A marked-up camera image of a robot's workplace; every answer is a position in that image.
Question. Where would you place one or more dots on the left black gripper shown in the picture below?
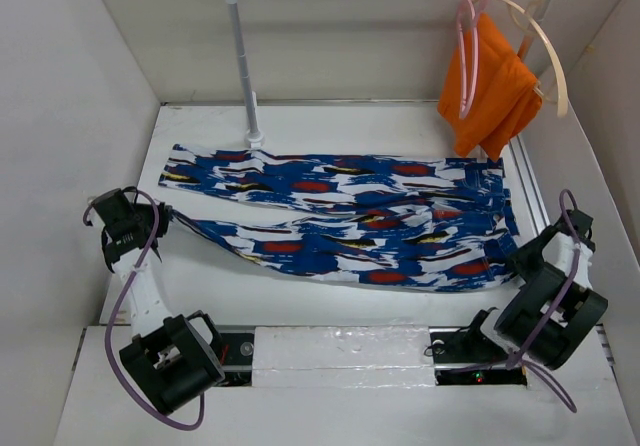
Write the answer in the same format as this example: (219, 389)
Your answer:
(165, 210)

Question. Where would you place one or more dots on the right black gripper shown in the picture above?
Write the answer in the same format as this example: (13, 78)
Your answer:
(519, 257)

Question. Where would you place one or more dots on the blue patterned trousers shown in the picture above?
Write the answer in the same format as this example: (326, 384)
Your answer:
(440, 225)

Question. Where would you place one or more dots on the pink plastic hanger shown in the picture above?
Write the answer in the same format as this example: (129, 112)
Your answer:
(467, 19)

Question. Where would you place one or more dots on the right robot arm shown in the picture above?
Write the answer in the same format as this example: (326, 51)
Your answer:
(555, 308)

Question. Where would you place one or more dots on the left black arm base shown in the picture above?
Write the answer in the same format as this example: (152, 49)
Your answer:
(235, 350)

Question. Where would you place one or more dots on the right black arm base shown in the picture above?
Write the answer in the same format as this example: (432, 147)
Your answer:
(462, 357)

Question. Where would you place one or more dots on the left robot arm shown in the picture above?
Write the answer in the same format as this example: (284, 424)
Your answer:
(162, 360)

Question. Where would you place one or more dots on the beige plastic hanger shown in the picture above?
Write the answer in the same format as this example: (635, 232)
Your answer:
(528, 19)

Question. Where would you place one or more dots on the orange garment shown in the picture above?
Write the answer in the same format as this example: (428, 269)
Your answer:
(504, 102)

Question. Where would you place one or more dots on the aluminium rail right side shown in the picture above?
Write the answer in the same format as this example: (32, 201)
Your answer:
(536, 208)

